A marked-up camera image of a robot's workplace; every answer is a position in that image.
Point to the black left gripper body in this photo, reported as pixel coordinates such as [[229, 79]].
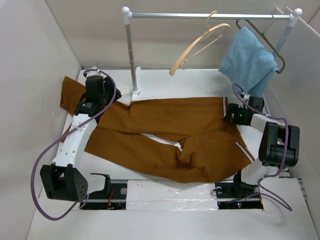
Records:
[[109, 89]]

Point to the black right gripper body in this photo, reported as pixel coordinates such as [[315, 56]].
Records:
[[239, 114]]

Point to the brown trousers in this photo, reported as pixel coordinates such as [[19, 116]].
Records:
[[182, 139]]

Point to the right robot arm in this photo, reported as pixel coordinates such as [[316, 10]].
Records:
[[278, 149]]

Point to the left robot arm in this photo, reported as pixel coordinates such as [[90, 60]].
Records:
[[62, 178]]

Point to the beige wooden hanger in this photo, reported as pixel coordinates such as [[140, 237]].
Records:
[[201, 43]]

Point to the grey hanger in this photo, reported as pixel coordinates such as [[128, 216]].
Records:
[[263, 36]]

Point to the light blue towel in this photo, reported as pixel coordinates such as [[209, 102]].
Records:
[[248, 63]]

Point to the white metal clothes rack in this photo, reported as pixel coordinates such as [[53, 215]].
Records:
[[127, 15]]

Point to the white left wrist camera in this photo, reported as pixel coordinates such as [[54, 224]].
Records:
[[93, 71]]

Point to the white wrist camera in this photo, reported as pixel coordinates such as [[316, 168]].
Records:
[[93, 71], [244, 96]]

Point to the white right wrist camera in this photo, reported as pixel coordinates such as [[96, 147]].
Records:
[[244, 96]]

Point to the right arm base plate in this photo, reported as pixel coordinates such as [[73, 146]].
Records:
[[236, 195]]

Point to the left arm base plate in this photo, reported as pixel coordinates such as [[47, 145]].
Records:
[[112, 197]]

